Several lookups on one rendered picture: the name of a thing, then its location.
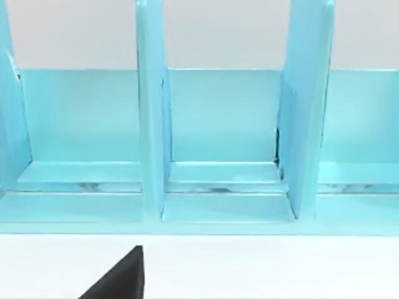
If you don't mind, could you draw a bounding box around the light blue rack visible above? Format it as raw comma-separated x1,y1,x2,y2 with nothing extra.
0,0,399,237

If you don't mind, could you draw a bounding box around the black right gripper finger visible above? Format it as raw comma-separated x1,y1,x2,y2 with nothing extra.
77,245,147,299

